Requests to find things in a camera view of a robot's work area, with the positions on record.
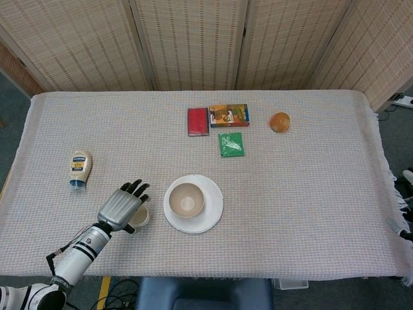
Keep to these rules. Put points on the pale woven tablecloth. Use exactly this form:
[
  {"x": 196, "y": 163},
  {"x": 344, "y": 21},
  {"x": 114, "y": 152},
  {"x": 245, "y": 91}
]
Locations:
[{"x": 290, "y": 193}]

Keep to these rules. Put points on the brown woven screen panel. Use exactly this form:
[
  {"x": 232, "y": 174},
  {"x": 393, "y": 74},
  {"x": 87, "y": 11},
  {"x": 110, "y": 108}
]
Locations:
[{"x": 16, "y": 74}]

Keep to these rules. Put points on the red box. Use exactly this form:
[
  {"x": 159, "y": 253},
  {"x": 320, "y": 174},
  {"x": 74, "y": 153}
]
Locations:
[{"x": 197, "y": 122}]

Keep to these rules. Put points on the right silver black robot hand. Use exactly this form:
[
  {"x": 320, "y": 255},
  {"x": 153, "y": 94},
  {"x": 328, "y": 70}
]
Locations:
[{"x": 395, "y": 225}]

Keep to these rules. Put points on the white plastic box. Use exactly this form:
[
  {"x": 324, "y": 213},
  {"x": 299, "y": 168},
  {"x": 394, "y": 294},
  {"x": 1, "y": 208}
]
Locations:
[{"x": 290, "y": 283}]

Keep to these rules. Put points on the green packet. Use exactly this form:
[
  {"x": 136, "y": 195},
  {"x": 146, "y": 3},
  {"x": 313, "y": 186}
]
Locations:
[{"x": 231, "y": 144}]

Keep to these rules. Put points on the white power strip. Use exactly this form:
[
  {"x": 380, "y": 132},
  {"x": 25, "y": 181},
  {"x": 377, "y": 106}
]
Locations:
[{"x": 405, "y": 102}]

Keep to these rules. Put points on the small white paper cup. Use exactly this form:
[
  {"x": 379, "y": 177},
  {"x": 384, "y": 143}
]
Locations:
[{"x": 142, "y": 218}]

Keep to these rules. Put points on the beige bowl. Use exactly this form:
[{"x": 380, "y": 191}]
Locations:
[{"x": 186, "y": 201}]

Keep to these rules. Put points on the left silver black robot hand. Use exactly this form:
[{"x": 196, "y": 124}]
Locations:
[{"x": 117, "y": 210}]

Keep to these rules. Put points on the orange bun in wrap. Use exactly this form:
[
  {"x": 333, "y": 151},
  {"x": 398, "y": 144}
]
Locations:
[{"x": 279, "y": 122}]

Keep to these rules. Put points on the blue chair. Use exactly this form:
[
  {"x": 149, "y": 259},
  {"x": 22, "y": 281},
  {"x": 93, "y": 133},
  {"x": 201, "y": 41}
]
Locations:
[{"x": 203, "y": 294}]

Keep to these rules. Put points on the woven folding screen panel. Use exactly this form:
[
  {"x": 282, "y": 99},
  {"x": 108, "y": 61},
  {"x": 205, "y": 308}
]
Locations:
[
  {"x": 74, "y": 42},
  {"x": 377, "y": 55},
  {"x": 290, "y": 42},
  {"x": 190, "y": 42}
]

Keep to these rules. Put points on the orange colourful printed box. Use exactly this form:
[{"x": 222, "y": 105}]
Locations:
[{"x": 229, "y": 115}]

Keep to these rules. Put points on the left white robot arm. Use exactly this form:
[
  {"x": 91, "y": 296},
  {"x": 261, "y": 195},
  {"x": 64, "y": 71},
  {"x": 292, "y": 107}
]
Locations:
[{"x": 77, "y": 258}]

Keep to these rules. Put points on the mayonnaise squeeze bottle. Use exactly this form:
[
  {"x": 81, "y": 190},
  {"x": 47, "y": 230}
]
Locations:
[{"x": 80, "y": 168}]

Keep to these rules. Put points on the large white plate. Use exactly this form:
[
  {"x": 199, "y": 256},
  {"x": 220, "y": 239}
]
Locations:
[{"x": 213, "y": 219}]

